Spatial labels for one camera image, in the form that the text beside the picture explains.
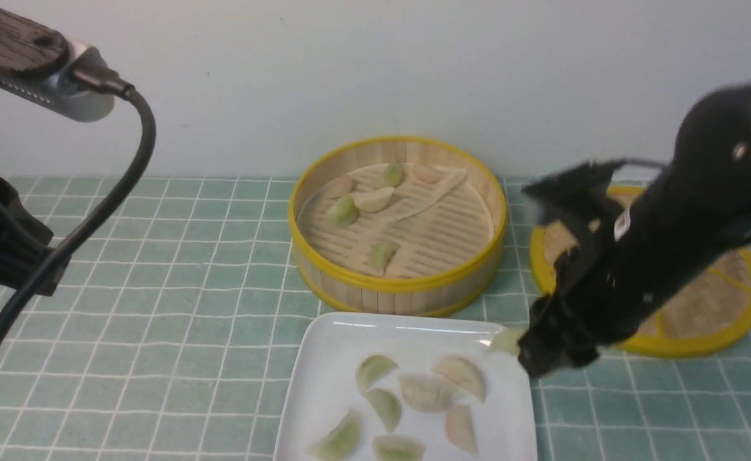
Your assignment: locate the yellow rimmed bamboo steamer lid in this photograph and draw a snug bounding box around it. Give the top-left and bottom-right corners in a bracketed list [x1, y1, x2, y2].
[528, 186, 751, 359]

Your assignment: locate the pink dumpling on plate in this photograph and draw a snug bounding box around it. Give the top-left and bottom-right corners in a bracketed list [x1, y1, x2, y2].
[444, 405, 478, 457]

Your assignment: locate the green dumpling in steamer left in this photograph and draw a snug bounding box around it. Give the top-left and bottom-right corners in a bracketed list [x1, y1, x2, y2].
[326, 195, 359, 228]

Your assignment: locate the pink dumpling in steamer right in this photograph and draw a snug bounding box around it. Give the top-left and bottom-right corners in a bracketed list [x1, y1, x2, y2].
[412, 163, 446, 184]

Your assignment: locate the white dumpling on plate centre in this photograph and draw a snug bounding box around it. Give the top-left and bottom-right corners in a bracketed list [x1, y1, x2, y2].
[398, 374, 457, 414]

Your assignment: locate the white dumpling in steamer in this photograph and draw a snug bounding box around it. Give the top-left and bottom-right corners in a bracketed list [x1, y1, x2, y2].
[351, 186, 395, 213]

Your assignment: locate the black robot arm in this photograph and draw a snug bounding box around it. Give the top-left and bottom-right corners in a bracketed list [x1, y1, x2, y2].
[518, 84, 751, 379]

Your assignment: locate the green dumpling in steamer top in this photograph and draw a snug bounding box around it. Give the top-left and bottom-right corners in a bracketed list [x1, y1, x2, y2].
[380, 161, 404, 188]

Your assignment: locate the green dumpling on plate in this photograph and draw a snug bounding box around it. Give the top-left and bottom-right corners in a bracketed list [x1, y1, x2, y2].
[305, 409, 361, 460]
[364, 389, 402, 433]
[372, 435, 427, 461]

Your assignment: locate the pale green dumpling steamer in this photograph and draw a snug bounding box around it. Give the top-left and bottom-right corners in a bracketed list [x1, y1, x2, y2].
[489, 327, 525, 356]

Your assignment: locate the silver camera with wood top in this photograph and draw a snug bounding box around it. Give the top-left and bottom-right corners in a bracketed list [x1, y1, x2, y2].
[0, 8, 115, 123]

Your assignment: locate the black left gripper mount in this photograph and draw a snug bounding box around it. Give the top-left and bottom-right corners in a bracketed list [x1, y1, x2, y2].
[0, 134, 72, 296]

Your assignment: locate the pink dumpling in steamer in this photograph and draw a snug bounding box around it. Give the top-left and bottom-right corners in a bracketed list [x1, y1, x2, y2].
[326, 174, 355, 199]
[412, 163, 446, 184]

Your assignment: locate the white dumpling on plate right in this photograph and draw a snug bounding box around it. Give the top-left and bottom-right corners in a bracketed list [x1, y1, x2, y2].
[432, 356, 489, 403]

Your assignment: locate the green dumpling on plate bottom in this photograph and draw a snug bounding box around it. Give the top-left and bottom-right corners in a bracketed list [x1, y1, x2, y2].
[372, 435, 427, 461]

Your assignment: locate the white dumpling on plate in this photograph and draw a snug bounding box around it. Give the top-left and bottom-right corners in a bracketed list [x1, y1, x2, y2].
[398, 374, 457, 414]
[432, 356, 489, 403]

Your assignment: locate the pink dumpling in steamer left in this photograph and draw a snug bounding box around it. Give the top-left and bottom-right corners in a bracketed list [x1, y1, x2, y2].
[326, 174, 355, 199]

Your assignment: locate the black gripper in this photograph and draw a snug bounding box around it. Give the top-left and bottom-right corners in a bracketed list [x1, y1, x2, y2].
[519, 160, 650, 378]

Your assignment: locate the black camera cable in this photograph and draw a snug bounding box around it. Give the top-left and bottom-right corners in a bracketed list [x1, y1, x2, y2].
[0, 64, 157, 410]

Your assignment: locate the green dumpling on plate centre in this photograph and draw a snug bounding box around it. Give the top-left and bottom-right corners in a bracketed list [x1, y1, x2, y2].
[364, 389, 402, 433]

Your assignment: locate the green dumpling in steamer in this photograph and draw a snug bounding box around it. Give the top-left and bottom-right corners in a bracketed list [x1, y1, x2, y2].
[326, 195, 359, 228]
[380, 161, 404, 188]

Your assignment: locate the white square plate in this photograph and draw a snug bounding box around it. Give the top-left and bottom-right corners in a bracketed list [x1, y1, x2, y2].
[273, 312, 538, 460]

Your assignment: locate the yellow rimmed bamboo steamer basket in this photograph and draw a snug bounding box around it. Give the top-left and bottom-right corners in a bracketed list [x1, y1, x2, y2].
[288, 135, 509, 317]

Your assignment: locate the green dumpling on plate left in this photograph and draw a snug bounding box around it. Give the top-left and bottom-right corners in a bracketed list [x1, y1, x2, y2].
[305, 409, 361, 460]

